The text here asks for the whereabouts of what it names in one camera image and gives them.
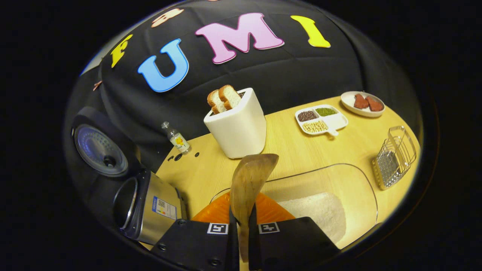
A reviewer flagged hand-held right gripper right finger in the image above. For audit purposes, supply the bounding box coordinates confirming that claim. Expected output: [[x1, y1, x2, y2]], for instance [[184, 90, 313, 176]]
[[249, 192, 341, 271]]

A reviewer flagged clear plastic container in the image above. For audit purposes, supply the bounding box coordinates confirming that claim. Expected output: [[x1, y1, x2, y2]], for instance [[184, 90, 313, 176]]
[[209, 163, 378, 249]]

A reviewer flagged bread slice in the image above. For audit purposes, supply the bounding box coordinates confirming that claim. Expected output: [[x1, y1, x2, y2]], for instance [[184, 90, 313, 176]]
[[207, 90, 227, 114], [218, 85, 242, 110]]

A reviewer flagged white round plate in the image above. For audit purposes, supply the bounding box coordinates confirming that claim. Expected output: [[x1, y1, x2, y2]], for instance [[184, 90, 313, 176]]
[[340, 91, 386, 118]]

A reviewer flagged dark rice cooker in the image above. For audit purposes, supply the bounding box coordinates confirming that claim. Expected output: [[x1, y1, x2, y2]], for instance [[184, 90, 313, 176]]
[[71, 107, 188, 246]]

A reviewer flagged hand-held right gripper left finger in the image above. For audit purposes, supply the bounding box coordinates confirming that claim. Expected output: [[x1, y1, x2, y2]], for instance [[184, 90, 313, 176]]
[[150, 191, 240, 271]]

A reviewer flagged metal wire chopstick holder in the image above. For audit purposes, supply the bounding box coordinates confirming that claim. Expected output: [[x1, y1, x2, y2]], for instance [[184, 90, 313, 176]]
[[372, 126, 417, 190]]

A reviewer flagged red meat slice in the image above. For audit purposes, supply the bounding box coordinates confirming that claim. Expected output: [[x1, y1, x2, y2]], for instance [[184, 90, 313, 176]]
[[353, 94, 370, 110], [366, 96, 384, 112]]

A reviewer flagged wooden spoon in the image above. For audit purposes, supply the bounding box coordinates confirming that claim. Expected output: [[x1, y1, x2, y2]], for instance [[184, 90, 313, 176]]
[[230, 153, 279, 263]]

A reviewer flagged white divided bean dish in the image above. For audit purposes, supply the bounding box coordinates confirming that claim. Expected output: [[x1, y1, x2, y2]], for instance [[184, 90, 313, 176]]
[[295, 104, 349, 137]]

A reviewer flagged small glass bottle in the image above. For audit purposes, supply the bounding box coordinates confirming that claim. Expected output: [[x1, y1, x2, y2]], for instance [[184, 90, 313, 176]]
[[161, 121, 191, 154]]

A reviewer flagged black backdrop cloth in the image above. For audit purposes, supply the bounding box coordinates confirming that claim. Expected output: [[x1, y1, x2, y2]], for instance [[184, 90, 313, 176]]
[[64, 0, 422, 196]]

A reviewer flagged white toaster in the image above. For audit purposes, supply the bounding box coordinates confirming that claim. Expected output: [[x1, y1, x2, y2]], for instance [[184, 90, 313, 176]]
[[204, 88, 267, 159]]

